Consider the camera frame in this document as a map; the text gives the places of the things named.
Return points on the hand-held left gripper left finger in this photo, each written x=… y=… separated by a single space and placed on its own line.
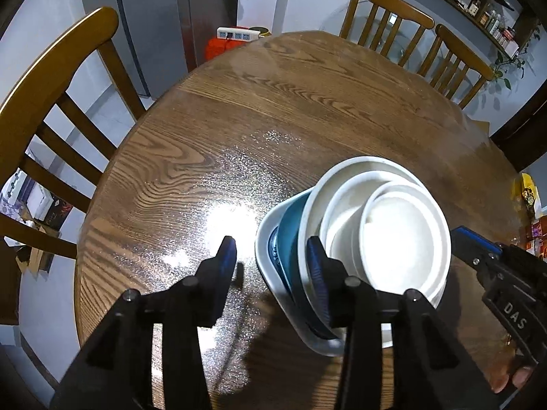
x=226 y=269

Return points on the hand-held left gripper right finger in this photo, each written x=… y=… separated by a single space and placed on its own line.
x=319 y=277

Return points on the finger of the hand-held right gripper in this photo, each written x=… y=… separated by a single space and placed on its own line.
x=474 y=243

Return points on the square blue patterned plate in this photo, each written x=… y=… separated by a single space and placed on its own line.
x=261 y=256

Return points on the blue bowl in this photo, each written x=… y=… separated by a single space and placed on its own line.
x=290 y=239

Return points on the large white bowl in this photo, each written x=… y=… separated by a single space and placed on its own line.
x=314 y=205

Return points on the medium white bowl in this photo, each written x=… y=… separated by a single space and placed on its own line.
x=342 y=205

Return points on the small white bowl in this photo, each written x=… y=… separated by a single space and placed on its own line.
x=397 y=243

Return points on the person's right hand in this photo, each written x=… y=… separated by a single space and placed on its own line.
x=515 y=373

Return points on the small jar with white label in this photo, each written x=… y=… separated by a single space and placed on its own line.
x=534 y=248

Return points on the yellow snack packet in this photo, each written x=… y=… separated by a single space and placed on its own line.
x=527 y=192

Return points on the dark wooden door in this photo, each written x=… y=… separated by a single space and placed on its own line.
x=527 y=136

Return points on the small green hanging vine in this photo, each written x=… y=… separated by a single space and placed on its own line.
x=510 y=62

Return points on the pile of boxes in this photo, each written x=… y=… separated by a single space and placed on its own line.
x=38 y=209

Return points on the red box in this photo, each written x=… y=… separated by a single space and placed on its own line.
x=218 y=49

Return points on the white power strip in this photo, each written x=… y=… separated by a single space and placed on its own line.
x=237 y=34

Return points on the yellow-green round tin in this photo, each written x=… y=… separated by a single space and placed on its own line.
x=261 y=31

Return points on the grey refrigerator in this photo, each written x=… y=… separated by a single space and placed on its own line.
x=149 y=30

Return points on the wooden chair with curved back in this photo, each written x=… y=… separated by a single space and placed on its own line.
x=55 y=51

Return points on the wooden wall shelf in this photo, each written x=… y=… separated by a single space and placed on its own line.
x=470 y=8

